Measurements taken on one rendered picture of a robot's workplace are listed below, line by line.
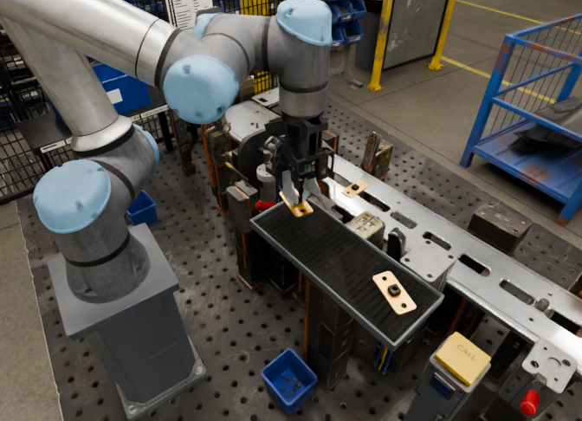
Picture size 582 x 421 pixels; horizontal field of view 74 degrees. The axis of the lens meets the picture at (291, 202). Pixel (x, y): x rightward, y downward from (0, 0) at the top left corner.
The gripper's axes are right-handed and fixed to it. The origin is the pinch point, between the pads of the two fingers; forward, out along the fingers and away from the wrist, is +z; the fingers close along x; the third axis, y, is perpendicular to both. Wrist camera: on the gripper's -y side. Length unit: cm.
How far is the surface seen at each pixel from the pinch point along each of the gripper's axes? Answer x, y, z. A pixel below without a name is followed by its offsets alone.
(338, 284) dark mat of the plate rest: -0.9, 18.4, 6.0
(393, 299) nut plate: 5.8, 25.3, 5.7
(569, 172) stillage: 231, -52, 106
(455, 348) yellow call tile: 8.9, 36.5, 6.0
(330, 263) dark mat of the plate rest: 0.3, 13.8, 6.0
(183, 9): 8, -117, -5
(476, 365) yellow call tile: 9.9, 39.8, 6.0
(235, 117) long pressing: 12, -73, 22
